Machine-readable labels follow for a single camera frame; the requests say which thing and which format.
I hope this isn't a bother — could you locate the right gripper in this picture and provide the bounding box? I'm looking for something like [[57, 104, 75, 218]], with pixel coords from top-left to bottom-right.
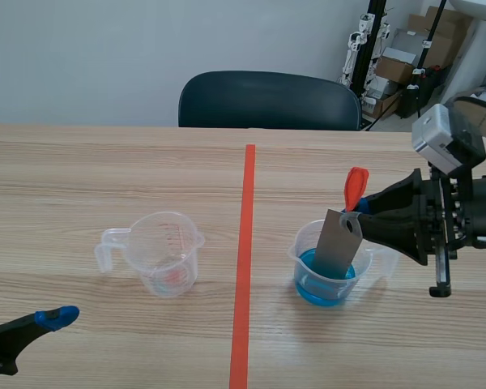
[[339, 160, 477, 299]]

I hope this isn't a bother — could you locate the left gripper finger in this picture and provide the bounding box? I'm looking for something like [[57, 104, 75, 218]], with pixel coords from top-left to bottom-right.
[[0, 305, 81, 384]]

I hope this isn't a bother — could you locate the grey metal plate orange strip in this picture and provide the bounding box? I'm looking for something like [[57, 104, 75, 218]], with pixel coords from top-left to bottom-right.
[[314, 166, 371, 281]]

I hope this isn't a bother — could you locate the clear beaker with blue liquid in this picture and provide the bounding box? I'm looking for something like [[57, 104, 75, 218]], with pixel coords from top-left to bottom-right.
[[287, 219, 400, 308]]

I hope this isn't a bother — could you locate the brown cardboard box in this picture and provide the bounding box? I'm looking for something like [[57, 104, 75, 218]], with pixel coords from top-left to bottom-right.
[[407, 5, 473, 71], [373, 47, 415, 119]]

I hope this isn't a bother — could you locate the dark blue chair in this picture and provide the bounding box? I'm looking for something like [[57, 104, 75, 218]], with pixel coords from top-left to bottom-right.
[[177, 70, 364, 132]]

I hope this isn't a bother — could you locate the empty clear plastic beaker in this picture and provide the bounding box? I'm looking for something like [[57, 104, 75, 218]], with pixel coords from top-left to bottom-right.
[[94, 211, 207, 299]]

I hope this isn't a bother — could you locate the white wash basin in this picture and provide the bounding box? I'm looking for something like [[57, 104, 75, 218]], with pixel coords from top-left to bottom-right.
[[440, 0, 486, 107]]

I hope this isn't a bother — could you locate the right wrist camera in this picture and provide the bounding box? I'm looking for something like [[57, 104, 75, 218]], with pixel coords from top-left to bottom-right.
[[411, 103, 486, 176]]

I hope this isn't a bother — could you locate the black camera cable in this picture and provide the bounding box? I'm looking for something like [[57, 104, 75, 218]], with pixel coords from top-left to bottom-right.
[[447, 94, 486, 154]]

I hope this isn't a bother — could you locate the black metal rail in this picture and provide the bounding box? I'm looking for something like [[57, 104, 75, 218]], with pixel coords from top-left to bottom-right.
[[349, 0, 390, 100], [399, 0, 449, 119]]

